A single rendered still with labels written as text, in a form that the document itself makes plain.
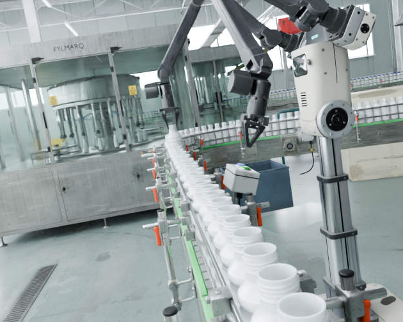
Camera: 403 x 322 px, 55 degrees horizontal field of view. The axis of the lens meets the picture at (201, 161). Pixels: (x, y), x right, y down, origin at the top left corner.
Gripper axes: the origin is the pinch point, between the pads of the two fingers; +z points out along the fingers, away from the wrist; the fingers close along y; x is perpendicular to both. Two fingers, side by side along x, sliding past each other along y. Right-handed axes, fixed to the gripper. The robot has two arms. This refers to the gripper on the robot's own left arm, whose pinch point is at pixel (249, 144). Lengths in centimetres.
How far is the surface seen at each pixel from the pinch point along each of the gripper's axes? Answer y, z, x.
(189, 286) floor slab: -162, 118, 20
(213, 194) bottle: 49, 9, -17
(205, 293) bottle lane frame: 51, 26, -16
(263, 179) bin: -74, 18, 31
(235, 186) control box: 3.7, 13.1, -2.4
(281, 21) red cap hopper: -651, -239, 186
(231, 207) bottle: 58, 9, -16
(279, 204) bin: -74, 29, 42
